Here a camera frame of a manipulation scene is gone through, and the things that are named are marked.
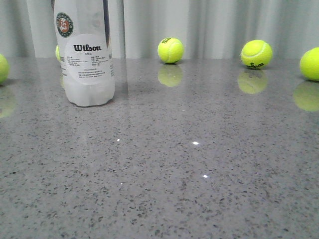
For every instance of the white blue tennis ball can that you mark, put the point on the white blue tennis ball can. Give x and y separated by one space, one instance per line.
83 38

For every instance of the centre yellow tennis ball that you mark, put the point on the centre yellow tennis ball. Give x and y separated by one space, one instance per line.
170 50

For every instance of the yellow Wilson tennis ball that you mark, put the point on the yellow Wilson tennis ball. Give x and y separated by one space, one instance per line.
256 54

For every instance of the yellow Roland Garros tennis ball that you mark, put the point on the yellow Roland Garros tennis ball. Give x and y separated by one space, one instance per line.
57 54

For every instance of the far-right yellow tennis ball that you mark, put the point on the far-right yellow tennis ball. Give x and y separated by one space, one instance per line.
309 64

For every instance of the far-left yellow tennis ball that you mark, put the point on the far-left yellow tennis ball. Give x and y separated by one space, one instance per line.
4 68

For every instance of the grey-white pleated curtain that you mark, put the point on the grey-white pleated curtain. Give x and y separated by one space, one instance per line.
209 29

